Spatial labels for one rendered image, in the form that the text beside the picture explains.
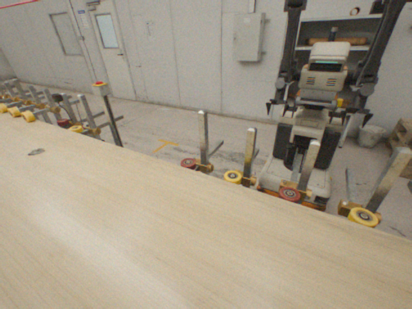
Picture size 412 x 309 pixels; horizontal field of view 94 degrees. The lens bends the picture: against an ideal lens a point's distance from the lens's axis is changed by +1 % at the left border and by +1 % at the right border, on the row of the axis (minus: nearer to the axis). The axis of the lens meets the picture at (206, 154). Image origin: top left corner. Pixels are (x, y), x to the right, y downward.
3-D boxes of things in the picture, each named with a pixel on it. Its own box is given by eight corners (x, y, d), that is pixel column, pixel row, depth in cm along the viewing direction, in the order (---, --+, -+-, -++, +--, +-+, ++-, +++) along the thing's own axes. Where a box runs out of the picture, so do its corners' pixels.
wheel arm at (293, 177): (295, 158, 114) (297, 152, 112) (301, 159, 113) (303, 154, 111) (280, 210, 83) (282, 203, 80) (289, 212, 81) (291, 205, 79)
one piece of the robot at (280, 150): (274, 154, 234) (288, 84, 189) (325, 167, 211) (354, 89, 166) (267, 170, 210) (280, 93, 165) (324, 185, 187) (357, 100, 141)
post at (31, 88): (55, 132, 196) (30, 84, 170) (57, 133, 194) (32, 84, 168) (51, 134, 193) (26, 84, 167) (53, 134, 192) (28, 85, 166)
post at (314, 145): (287, 217, 102) (311, 138, 76) (294, 220, 100) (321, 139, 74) (286, 223, 99) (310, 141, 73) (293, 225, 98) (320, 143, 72)
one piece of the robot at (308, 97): (292, 113, 156) (298, 85, 144) (331, 118, 144) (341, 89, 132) (288, 120, 144) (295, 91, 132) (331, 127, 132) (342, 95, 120)
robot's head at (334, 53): (311, 56, 138) (313, 39, 125) (345, 57, 129) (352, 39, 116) (306, 73, 136) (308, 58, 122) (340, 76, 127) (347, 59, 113)
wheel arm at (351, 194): (344, 172, 105) (346, 166, 102) (351, 174, 103) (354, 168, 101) (347, 236, 73) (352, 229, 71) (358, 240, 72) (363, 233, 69)
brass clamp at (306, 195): (280, 185, 96) (282, 177, 93) (309, 194, 90) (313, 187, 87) (277, 194, 91) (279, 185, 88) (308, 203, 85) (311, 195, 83)
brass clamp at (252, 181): (232, 174, 107) (233, 167, 105) (257, 182, 102) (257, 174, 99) (228, 181, 103) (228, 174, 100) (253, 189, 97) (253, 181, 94)
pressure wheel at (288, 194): (296, 219, 81) (303, 200, 75) (277, 217, 82) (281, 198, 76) (292, 205, 87) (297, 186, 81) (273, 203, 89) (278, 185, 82)
